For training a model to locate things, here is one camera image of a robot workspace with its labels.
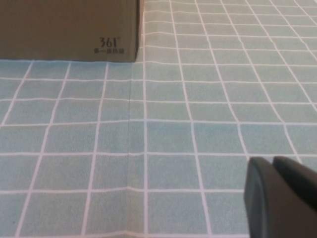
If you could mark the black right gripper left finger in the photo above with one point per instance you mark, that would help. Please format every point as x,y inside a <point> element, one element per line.
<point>272,213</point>

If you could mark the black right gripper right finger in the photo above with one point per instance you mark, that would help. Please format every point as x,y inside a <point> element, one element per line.
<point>297,176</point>

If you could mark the brown cardboard shoe box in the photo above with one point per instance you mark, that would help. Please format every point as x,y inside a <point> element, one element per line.
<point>62,29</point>

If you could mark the green white checkered tablecloth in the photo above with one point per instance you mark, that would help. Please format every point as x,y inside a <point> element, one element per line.
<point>148,136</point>

